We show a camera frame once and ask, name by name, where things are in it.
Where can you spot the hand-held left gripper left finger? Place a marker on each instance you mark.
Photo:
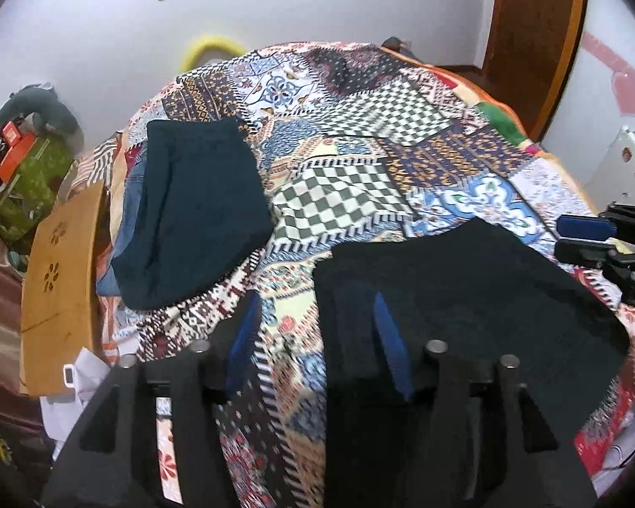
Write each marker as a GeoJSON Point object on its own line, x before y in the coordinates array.
{"type": "Point", "coordinates": [243, 338]}

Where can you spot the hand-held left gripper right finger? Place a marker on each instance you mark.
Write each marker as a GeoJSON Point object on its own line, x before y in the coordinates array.
{"type": "Point", "coordinates": [394, 352]}

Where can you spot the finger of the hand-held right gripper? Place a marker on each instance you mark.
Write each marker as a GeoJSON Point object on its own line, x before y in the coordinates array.
{"type": "Point", "coordinates": [582, 251]}
{"type": "Point", "coordinates": [582, 226]}

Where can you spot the black pants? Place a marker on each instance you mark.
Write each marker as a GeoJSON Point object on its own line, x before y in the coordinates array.
{"type": "Point", "coordinates": [481, 296]}

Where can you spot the dark teal pants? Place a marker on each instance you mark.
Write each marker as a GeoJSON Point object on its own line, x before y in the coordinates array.
{"type": "Point", "coordinates": [190, 211]}

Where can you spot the blue jeans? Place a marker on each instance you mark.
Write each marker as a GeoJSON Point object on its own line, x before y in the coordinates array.
{"type": "Point", "coordinates": [124, 233]}

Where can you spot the white cloth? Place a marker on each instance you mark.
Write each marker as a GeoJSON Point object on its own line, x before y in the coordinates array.
{"type": "Point", "coordinates": [79, 391]}

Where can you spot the patchwork printed blanket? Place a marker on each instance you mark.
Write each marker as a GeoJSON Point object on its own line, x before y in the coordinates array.
{"type": "Point", "coordinates": [349, 180]}

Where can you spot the wooden lap desk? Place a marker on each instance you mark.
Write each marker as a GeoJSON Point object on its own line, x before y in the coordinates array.
{"type": "Point", "coordinates": [58, 301]}

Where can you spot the wooden door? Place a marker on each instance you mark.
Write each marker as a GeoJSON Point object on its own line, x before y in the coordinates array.
{"type": "Point", "coordinates": [529, 37]}

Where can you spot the grey blue bag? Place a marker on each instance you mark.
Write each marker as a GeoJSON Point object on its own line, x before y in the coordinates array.
{"type": "Point", "coordinates": [397, 44]}

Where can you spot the green patterned storage box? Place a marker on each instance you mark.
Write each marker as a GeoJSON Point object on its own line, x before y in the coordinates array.
{"type": "Point", "coordinates": [32, 185]}

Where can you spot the orange box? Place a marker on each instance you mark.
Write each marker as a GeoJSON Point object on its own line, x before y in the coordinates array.
{"type": "Point", "coordinates": [16, 153]}

